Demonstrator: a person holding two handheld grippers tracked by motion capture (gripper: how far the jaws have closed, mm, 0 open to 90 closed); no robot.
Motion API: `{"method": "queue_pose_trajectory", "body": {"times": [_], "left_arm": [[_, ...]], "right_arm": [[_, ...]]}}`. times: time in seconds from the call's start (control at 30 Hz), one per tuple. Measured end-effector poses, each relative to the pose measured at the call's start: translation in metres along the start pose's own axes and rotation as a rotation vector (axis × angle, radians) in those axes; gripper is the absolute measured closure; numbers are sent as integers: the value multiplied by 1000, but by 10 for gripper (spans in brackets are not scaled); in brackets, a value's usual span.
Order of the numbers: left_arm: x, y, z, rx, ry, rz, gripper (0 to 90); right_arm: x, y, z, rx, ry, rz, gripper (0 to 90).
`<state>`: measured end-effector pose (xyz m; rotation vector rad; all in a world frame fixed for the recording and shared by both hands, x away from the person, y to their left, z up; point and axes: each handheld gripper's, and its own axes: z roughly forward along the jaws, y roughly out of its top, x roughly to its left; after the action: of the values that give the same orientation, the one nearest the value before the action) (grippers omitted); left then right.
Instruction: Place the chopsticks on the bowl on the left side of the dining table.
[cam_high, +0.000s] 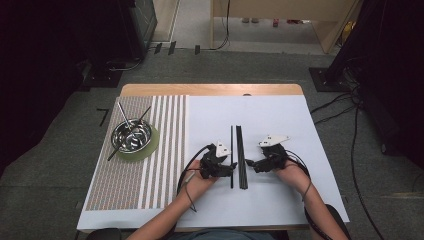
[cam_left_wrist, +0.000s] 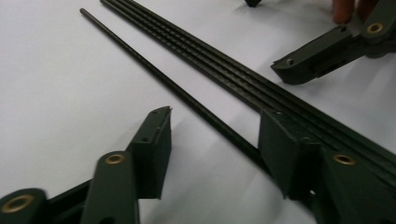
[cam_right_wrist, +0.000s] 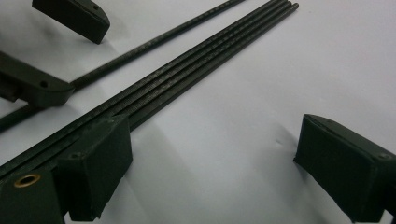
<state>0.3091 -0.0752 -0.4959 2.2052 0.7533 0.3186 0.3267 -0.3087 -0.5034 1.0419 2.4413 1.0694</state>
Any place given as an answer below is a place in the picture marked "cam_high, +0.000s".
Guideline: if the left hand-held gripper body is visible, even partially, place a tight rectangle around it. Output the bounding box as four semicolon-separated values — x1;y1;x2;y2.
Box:
199;140;234;179

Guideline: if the light wooden desk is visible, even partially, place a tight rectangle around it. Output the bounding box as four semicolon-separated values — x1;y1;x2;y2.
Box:
209;0;363;54

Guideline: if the person's lap clothing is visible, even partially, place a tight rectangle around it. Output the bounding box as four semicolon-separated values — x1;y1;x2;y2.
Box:
173;228;278;240

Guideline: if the pale floor tape strip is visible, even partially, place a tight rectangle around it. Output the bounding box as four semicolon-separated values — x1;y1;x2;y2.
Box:
379;191;424;201

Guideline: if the striped woven placemat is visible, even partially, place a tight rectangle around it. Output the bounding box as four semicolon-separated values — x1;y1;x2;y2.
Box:
84;94;190;212

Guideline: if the yellow object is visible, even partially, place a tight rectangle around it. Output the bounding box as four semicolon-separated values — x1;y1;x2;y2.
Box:
341;20;355;43

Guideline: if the black glass cabinet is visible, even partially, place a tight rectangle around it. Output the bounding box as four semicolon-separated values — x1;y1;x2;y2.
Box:
116;0;158;61

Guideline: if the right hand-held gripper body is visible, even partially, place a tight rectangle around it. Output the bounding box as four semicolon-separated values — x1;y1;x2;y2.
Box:
258;134;291;173

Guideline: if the person's left hand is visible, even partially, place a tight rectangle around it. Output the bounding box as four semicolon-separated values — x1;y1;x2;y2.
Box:
184;159;218;198

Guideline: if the metal bowl on green plate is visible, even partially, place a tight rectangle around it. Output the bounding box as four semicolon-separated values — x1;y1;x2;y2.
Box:
113;123;160;163

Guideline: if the black curtain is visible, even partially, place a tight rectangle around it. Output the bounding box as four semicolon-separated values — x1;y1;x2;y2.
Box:
328;0;424;171
0;0;134;174

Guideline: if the hanging black cable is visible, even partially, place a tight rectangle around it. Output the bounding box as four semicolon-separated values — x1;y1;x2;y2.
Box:
213;0;232;52

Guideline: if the black chopstick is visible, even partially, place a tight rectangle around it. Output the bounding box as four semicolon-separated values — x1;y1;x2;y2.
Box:
106;105;152;162
238;125;249;190
230;125;234;189
235;125;245;190

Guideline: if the long black floor cable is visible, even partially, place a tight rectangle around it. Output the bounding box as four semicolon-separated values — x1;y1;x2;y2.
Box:
350;106;386;240

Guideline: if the white table cover sheet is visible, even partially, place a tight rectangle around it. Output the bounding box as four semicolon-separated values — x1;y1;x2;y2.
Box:
76;94;350;232

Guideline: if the person's right hand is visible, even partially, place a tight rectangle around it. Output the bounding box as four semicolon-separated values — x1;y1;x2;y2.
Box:
266;159;313;195

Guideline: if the black stand base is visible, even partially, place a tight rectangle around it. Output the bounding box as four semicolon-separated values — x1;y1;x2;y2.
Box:
308;66;351;93
81;59;124;89

